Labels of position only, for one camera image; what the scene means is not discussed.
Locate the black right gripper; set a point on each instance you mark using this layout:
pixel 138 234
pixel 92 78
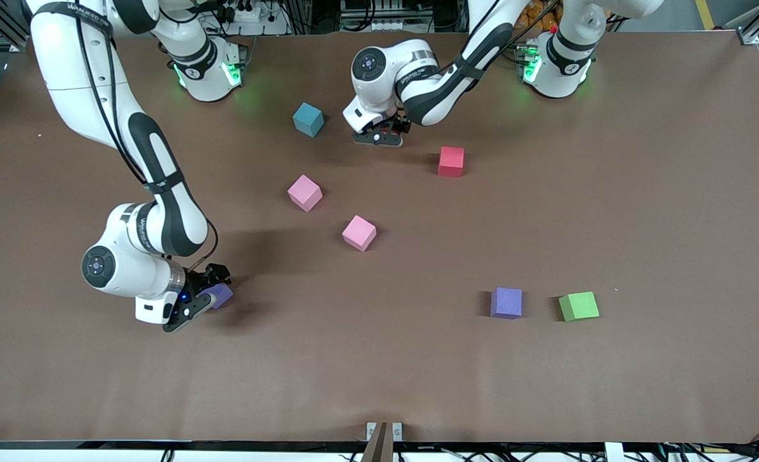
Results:
pixel 200 281

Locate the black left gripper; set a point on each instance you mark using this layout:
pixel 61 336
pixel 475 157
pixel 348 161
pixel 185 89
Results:
pixel 400 124

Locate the purple foam cube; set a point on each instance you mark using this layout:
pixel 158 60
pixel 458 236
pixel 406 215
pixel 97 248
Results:
pixel 222 296
pixel 506 303

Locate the red foam cube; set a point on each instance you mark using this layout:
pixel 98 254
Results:
pixel 451 162

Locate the pink foam cube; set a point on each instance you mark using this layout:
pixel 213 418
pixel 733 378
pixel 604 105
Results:
pixel 304 192
pixel 358 232

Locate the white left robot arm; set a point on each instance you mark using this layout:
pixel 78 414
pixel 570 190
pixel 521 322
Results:
pixel 385 80

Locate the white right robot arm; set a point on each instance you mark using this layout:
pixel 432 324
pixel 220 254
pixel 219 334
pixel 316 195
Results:
pixel 71 64

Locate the teal foam cube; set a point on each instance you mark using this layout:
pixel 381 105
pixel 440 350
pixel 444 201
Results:
pixel 308 119

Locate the metal equipment rack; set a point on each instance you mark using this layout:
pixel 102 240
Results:
pixel 385 13

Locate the black table edge trim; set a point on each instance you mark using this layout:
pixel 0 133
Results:
pixel 225 444

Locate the orange bagged items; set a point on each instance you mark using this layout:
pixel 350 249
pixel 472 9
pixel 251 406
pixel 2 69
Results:
pixel 536 19

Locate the white power strip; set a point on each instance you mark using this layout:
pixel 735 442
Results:
pixel 247 11

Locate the green foam cube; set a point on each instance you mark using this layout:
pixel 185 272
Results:
pixel 578 307

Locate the yellow floor tape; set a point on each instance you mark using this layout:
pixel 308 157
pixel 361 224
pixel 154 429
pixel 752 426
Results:
pixel 706 16

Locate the brown support post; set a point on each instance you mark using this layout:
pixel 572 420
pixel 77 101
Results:
pixel 379 446

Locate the small metal bracket plate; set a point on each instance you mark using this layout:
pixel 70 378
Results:
pixel 397 431

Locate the white table leg bracket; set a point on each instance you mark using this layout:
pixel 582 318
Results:
pixel 614 452

